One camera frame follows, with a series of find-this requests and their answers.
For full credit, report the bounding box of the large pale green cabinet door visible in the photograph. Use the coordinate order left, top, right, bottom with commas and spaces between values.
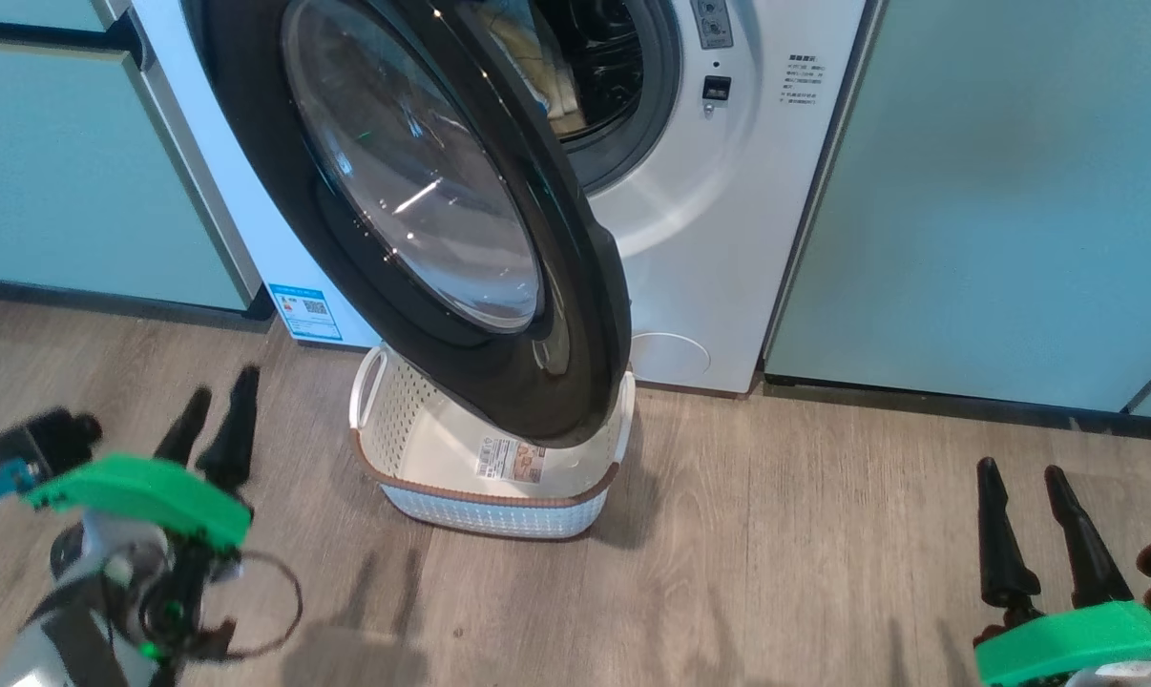
0, 43, 260, 311

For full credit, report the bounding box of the round white filter cover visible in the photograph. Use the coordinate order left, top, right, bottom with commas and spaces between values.
630, 332, 713, 386

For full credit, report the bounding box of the paper label inside basket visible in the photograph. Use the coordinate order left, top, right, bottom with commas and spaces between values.
475, 437, 548, 485

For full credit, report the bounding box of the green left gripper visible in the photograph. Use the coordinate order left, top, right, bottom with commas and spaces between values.
22, 364, 262, 552

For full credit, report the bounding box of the washing machine drum with laundry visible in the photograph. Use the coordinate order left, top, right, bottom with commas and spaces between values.
485, 0, 645, 144

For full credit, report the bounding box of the white front-load washing machine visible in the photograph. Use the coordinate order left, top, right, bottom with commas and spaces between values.
129, 0, 870, 397

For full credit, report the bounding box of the cream bear-print garment blue trim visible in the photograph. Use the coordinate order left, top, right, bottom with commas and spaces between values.
485, 0, 588, 139

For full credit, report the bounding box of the blue cabinet panel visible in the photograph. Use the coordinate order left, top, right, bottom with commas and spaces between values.
764, 0, 1151, 413

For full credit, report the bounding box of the pale green drawer front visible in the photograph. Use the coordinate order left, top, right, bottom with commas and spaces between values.
0, 0, 123, 34

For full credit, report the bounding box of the blue energy label sticker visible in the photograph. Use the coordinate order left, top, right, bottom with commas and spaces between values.
267, 281, 345, 343

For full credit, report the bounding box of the printed text instruction label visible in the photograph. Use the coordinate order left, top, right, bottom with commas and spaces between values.
779, 54, 825, 106

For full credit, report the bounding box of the round black glass washer door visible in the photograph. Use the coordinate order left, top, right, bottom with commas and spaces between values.
182, 0, 632, 449

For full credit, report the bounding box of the grey cabinet filler panel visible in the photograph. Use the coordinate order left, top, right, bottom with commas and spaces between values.
108, 0, 276, 311

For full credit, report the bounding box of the cream laundry basket brown rim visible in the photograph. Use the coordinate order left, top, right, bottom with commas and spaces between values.
348, 343, 637, 542

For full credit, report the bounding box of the thin dark cable loop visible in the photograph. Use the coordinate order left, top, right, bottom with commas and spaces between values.
156, 549, 304, 664

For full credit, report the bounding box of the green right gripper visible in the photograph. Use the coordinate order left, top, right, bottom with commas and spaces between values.
974, 457, 1151, 687

